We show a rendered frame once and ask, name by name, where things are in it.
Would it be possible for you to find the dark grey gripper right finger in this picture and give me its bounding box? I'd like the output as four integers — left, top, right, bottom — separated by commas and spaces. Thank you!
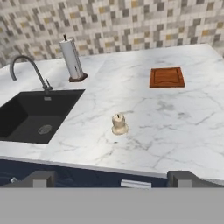
166, 170, 217, 188

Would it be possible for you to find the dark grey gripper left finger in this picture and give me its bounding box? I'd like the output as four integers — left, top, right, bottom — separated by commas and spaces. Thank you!
8, 170, 57, 188

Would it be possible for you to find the dark blue cabinet front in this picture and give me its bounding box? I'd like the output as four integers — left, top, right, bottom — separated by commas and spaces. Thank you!
0, 158, 170, 188

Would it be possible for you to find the cream candle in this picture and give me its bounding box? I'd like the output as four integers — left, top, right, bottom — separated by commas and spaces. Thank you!
111, 113, 130, 136

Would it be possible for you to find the black sink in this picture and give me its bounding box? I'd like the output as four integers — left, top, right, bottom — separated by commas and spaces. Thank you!
0, 88, 86, 145

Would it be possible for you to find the brown wooden cutting board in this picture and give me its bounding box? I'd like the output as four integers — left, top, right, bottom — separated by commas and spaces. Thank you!
149, 66, 186, 88

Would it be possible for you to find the grey curved tap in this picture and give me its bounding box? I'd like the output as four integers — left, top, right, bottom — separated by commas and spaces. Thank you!
9, 54, 53, 93

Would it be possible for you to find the white paper towel roll holder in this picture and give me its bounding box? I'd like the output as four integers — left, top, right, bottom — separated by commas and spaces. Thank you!
59, 33, 89, 83

